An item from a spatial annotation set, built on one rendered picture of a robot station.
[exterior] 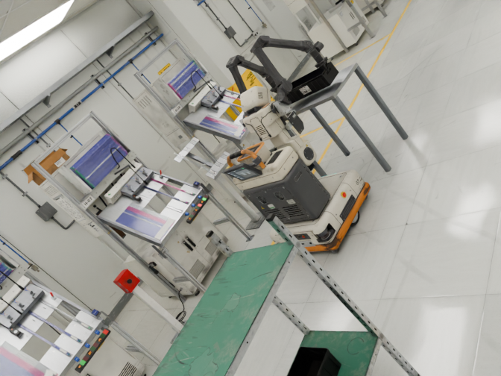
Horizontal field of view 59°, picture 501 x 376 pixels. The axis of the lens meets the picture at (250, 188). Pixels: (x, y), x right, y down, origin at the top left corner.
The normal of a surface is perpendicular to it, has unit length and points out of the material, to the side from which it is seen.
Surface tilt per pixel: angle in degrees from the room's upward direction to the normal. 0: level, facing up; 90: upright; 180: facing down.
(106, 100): 90
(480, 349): 0
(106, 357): 90
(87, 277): 90
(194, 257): 90
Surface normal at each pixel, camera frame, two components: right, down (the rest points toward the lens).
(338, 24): -0.45, 0.67
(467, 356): -0.64, -0.70
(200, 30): 0.62, -0.23
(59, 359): 0.02, -0.65
